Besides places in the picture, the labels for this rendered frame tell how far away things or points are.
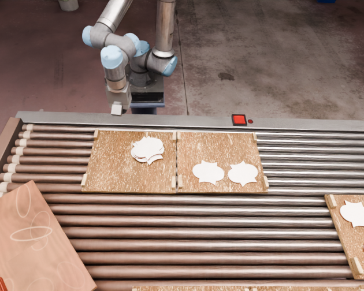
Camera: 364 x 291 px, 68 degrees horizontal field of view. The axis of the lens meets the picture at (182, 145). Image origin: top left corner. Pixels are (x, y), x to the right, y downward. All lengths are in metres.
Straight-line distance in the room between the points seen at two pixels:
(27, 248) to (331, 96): 3.26
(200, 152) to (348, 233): 0.72
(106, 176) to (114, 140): 0.21
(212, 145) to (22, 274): 0.93
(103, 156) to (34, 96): 2.04
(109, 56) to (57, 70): 2.56
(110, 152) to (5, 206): 0.47
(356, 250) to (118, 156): 1.09
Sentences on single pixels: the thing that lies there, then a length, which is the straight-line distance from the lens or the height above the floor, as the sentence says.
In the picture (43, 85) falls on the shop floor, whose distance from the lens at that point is 3.38.
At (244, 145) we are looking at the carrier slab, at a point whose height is 0.94.
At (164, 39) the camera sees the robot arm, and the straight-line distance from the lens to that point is 1.40.
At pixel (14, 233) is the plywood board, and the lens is 1.15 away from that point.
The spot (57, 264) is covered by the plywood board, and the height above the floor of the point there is 1.04.
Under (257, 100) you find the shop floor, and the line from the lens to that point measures 3.14.
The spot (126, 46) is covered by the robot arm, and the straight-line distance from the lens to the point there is 1.08.
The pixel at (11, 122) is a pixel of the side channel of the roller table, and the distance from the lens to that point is 1.62.
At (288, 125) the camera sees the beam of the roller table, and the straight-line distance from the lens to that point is 1.62.
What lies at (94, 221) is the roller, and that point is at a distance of 1.20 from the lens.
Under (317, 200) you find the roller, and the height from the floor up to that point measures 0.92.
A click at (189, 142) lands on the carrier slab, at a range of 1.36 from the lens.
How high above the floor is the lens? 2.00
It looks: 52 degrees down
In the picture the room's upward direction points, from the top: 5 degrees clockwise
